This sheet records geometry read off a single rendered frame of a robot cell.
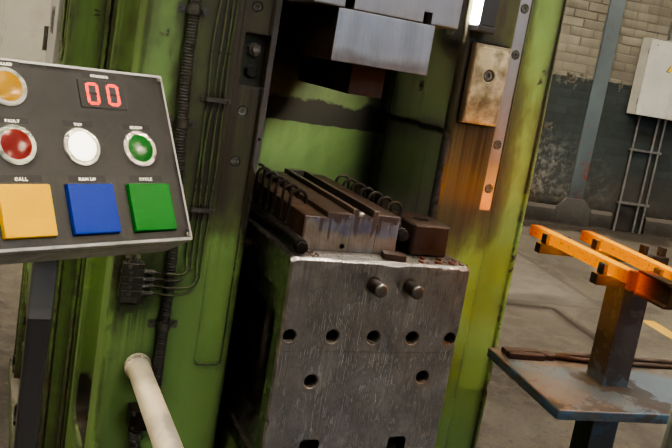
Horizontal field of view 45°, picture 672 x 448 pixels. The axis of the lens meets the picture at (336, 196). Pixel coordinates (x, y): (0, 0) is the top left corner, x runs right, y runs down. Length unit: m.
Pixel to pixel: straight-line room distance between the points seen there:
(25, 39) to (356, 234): 5.47
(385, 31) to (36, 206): 0.71
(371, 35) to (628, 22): 7.17
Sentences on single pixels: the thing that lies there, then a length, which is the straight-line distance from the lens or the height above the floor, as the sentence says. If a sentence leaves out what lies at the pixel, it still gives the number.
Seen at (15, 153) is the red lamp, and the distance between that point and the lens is 1.18.
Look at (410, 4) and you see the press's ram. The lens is 1.54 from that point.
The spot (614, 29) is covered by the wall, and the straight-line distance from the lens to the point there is 8.52.
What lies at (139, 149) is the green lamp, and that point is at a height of 1.09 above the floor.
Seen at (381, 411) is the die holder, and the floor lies 0.61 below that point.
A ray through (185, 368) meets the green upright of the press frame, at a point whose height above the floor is 0.61.
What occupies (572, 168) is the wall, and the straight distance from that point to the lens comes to 8.47.
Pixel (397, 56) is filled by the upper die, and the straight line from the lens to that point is 1.54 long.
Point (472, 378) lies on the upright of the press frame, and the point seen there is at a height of 0.58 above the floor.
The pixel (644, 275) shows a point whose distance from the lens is 1.50.
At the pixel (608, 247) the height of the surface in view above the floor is 0.98.
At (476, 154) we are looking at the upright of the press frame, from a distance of 1.82.
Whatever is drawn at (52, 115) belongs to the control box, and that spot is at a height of 1.13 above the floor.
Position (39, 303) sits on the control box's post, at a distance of 1.36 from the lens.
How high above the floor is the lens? 1.28
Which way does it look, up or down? 10 degrees down
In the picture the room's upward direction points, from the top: 10 degrees clockwise
